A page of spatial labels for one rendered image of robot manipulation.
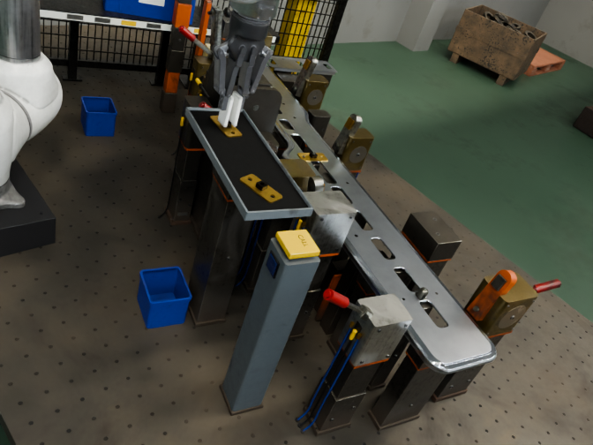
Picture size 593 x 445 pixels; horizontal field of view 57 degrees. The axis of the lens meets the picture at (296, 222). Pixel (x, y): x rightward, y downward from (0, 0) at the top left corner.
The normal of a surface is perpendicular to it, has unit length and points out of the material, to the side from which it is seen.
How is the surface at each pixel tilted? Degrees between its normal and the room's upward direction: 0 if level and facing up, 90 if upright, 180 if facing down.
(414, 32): 90
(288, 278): 90
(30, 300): 0
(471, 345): 0
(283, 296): 90
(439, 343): 0
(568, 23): 90
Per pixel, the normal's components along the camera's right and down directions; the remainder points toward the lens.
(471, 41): -0.55, 0.37
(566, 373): 0.28, -0.77
